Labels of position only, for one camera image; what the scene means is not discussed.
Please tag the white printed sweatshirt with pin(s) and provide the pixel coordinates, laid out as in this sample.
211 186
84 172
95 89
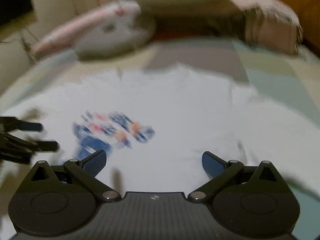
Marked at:
155 126

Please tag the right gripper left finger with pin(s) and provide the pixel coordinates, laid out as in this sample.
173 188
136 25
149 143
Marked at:
84 172

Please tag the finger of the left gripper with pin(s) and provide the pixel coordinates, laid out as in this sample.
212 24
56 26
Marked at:
15 143
10 123

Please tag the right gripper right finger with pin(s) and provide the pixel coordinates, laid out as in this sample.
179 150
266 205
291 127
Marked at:
222 173

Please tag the grey storage bag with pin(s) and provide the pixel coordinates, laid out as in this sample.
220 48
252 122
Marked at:
116 37

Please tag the patchwork pastel bed sheet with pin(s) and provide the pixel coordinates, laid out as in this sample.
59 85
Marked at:
292 81

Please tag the brown patterned pillow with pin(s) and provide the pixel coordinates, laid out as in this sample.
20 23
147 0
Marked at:
271 24

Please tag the black wall television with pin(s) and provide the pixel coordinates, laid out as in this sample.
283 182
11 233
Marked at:
14 9

